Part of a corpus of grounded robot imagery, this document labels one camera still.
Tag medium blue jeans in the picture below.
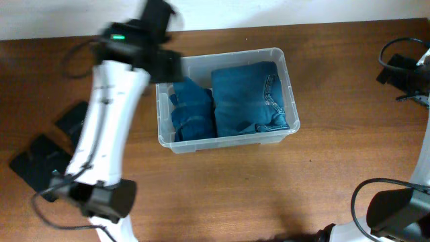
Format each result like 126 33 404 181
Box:
211 61 290 137

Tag small black garment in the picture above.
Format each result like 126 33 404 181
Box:
55 101 89 149

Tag large black garment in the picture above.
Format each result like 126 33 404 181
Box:
9 134 72 192

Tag dark blue taped knit garment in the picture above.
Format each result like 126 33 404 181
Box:
169 77 217 142

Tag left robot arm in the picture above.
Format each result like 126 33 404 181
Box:
49 0 183 241

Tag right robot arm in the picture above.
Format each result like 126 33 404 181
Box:
314 52 429 241

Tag clear plastic storage bin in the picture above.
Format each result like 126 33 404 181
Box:
156 47 300 154

